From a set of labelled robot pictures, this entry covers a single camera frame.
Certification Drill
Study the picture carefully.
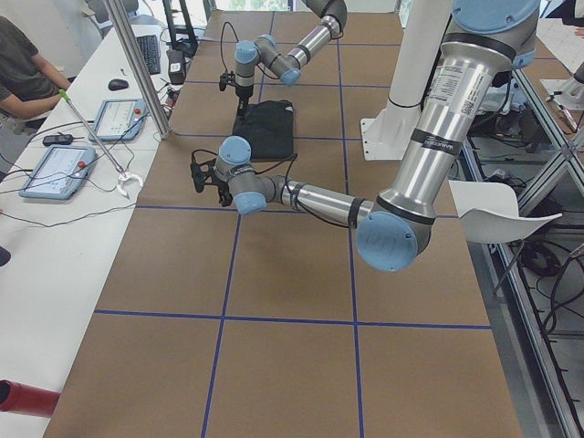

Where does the white plastic chair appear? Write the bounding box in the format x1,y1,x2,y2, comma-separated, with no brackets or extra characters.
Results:
449,181,562,244

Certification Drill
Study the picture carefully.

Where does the teach pendant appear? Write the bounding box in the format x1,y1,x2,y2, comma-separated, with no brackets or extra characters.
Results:
18,145,97,201
93,99,147,142

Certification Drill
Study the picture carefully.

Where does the black graphic t-shirt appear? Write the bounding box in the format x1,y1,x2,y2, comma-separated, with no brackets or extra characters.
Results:
232,99,295,162

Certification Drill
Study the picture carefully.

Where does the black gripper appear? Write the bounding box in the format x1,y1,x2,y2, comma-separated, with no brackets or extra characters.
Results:
212,175,233,207
235,84,254,120

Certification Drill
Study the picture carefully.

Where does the aluminium frame post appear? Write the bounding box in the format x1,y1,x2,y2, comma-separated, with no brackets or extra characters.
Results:
104,0,171,140

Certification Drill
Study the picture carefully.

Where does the black keyboard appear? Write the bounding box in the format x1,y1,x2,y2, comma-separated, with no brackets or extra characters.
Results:
136,35,161,75

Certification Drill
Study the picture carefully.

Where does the far teach pendant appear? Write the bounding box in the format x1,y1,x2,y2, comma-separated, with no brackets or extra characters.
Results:
93,99,147,142

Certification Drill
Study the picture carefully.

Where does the red fire extinguisher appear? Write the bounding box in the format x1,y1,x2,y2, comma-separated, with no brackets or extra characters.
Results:
1,380,60,418

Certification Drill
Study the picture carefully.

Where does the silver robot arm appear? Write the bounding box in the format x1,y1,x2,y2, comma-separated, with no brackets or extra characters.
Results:
221,1,348,119
210,1,539,272

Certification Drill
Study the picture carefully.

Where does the seated person dark shirt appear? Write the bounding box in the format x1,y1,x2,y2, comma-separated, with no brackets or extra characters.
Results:
1,16,71,120

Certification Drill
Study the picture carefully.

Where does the grabber stick with claw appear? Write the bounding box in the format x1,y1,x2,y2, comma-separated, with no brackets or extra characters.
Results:
59,89,143,198

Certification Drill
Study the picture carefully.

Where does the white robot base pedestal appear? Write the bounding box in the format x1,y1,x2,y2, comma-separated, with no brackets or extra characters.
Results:
360,0,453,161

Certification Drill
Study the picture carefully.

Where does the near teach pendant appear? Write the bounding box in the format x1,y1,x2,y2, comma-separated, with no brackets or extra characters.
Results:
18,145,97,201

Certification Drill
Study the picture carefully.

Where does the black phone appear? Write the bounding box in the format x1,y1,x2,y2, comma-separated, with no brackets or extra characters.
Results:
42,133,74,147

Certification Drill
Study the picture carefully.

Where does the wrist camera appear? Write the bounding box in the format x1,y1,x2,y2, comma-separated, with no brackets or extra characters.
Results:
190,158,217,193
219,71,236,91

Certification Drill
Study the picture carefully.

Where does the black computer mouse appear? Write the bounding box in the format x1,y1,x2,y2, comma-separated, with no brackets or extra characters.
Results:
108,78,129,91

